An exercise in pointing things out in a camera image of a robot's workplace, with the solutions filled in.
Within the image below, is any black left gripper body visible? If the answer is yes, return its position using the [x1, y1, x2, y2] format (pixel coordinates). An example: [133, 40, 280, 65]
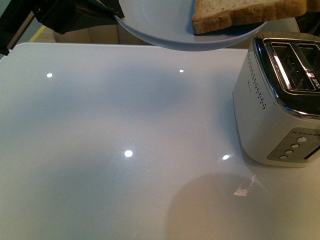
[33, 0, 117, 35]

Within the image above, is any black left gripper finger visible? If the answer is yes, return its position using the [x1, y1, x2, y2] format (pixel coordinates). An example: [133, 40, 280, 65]
[96, 0, 125, 19]

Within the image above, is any light blue plate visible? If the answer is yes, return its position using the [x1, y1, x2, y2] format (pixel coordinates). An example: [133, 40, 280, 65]
[116, 0, 265, 52]

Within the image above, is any toasted bread slice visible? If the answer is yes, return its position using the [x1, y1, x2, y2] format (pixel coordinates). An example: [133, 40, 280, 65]
[192, 0, 310, 34]

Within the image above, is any cream and chrome toaster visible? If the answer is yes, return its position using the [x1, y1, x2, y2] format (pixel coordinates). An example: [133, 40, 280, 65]
[232, 31, 320, 168]

